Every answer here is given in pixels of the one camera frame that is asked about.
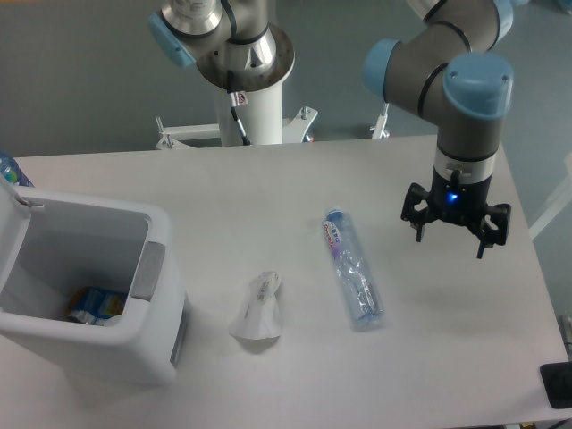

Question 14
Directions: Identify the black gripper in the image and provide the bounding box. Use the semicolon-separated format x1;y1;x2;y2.
400;171;511;259

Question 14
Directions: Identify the clear plastic water bottle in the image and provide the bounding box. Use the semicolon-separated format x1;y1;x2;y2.
322;206;384;332

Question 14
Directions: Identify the white paper tissue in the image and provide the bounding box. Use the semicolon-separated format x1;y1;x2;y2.
229;271;282;341

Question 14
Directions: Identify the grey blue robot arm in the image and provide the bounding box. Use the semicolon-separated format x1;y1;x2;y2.
148;1;514;249

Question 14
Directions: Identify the white open trash can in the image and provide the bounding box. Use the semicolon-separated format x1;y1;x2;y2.
1;182;188;384

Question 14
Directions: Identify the black device at table corner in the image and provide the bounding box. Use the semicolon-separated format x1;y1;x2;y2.
540;361;571;409

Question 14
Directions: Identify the blue snack wrapper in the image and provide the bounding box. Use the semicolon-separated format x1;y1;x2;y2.
66;287;128;326

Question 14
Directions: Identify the blue bottle at left edge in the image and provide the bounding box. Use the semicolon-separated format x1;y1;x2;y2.
0;150;34;188

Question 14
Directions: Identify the white frame at right edge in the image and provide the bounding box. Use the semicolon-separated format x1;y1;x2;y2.
529;154;571;240

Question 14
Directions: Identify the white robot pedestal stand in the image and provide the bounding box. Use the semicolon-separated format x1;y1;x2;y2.
155;21;394;151

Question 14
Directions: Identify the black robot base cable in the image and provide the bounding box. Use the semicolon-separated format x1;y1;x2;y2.
225;70;253;147

